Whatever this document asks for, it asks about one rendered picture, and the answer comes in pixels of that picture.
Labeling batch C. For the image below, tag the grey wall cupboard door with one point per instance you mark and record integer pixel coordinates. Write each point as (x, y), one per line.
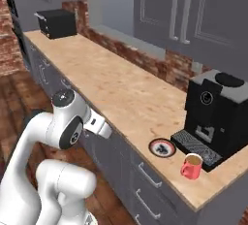
(223, 15)
(155, 9)

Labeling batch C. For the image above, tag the grey drawer front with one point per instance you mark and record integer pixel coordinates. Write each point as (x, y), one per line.
(168, 216)
(174, 186)

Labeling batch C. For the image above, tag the black coffee machine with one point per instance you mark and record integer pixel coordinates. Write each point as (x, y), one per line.
(219, 119)

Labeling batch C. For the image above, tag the red coffee mug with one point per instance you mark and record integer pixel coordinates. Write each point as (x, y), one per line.
(190, 170)

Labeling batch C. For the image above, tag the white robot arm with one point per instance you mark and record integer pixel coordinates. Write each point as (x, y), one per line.
(22, 157)

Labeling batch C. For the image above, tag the black toaster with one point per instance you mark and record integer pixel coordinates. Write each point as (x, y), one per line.
(59, 23)

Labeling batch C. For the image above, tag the grey base cupboard run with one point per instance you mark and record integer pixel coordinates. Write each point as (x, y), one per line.
(48, 73)

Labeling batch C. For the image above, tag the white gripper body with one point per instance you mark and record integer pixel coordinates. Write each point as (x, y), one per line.
(105, 129)

